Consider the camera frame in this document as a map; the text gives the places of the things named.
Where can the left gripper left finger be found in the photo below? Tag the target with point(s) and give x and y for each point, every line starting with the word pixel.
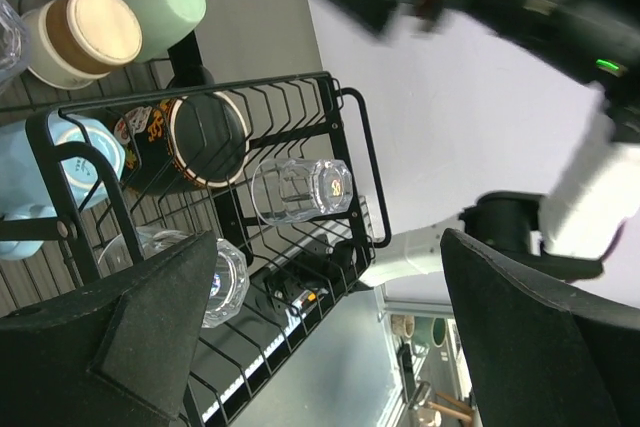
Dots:
pixel 116 352

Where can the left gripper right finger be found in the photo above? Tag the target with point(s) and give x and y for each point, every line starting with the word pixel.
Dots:
pixel 540 352

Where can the small clear glass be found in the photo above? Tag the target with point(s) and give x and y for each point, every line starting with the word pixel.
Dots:
pixel 295 190
pixel 223 270

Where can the mint green plastic cup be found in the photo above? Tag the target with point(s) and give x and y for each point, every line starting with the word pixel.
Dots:
pixel 164 23

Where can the red and black skull mug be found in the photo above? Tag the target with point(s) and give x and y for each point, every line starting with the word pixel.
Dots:
pixel 183 144

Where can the small steel cup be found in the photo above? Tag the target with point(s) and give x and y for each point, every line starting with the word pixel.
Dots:
pixel 77 42

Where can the clear faceted glass tumbler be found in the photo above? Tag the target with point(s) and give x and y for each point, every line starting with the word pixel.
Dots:
pixel 15 45

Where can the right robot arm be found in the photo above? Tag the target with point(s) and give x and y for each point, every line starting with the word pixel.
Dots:
pixel 516 119

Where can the black wire dish rack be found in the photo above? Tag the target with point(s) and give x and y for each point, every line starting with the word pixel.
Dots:
pixel 63 200

